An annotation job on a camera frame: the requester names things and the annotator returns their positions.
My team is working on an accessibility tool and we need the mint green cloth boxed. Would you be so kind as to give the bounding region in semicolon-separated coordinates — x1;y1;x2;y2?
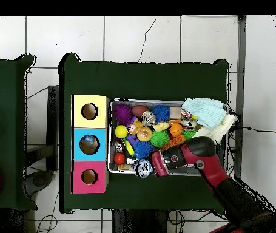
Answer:
181;97;227;130

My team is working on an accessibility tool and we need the cream knitted cloth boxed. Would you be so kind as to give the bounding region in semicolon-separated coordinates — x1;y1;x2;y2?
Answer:
193;113;237;144

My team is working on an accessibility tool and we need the wooden box with three holes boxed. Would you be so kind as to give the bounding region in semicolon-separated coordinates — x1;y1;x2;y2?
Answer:
70;94;110;195

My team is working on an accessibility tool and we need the blue rubber koosh ball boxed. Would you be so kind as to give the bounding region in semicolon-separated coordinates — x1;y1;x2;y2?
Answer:
151;104;172;123
133;140;156;160

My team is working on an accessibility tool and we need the green rubber koosh ball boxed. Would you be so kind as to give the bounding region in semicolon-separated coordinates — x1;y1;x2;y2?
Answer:
149;130;170;149

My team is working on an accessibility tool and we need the orange toy basketball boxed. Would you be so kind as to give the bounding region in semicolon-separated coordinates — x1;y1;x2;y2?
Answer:
170;123;184;138

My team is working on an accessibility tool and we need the yellow ball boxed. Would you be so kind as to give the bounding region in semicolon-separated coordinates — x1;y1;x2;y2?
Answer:
114;124;129;139

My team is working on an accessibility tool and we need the brown toy football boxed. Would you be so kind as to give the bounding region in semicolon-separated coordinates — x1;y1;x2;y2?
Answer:
131;104;150;118

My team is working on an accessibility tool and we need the purple spiky ball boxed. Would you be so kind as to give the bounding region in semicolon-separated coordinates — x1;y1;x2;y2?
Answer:
113;103;134;126

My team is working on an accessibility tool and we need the dark green table cloth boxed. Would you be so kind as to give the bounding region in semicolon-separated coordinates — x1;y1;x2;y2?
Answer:
58;52;230;215
0;53;37;211

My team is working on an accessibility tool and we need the black stand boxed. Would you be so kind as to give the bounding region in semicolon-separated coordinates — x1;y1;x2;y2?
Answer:
45;84;60;172

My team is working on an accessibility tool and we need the grey metal bar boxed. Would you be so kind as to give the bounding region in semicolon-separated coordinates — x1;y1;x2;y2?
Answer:
233;15;247;179

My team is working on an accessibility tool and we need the dark grey rounded base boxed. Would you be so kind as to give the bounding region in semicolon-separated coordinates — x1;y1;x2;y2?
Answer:
25;169;56;198

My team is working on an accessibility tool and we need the wire mesh bin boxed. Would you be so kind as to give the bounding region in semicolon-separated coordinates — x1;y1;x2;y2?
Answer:
107;98;231;177

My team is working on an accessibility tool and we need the black cable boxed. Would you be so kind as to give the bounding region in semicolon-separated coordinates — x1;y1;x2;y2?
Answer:
229;125;276;133

